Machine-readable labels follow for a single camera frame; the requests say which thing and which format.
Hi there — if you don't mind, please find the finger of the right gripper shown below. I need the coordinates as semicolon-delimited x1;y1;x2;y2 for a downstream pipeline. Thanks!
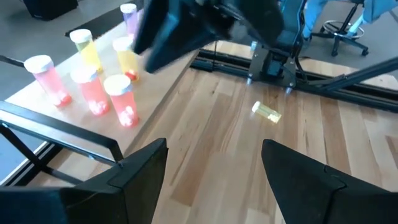
145;19;233;74
133;0;190;54

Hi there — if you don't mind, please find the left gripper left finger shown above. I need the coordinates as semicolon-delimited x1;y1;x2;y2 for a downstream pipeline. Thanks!
58;139;169;224

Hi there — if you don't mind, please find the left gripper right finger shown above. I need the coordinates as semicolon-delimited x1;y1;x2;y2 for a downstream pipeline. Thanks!
261;139;398;224

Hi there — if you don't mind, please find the pink pill bottle white cap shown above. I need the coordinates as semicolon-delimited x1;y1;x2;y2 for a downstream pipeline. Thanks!
120;2;138;40

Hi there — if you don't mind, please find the yellow pill bottle white cap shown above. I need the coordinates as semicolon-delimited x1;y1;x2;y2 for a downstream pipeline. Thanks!
69;28;104;74
112;36;140;82
251;100;282;124

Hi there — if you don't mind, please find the red pill bottle white cap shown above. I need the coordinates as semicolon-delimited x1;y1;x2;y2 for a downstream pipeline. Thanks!
23;54;73;109
103;73;140;128
70;65;111;116

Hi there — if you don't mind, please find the black swivel stool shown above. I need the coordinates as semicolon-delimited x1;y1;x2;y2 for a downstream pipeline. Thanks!
312;0;370;57

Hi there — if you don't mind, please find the black speaker box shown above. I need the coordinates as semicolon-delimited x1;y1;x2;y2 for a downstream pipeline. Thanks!
23;0;79;21

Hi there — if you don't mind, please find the wooden shelf with black frame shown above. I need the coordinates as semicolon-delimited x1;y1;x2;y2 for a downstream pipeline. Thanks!
0;12;200;187

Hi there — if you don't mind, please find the black aluminium frame rail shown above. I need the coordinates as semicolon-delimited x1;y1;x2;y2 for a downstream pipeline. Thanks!
189;48;398;113

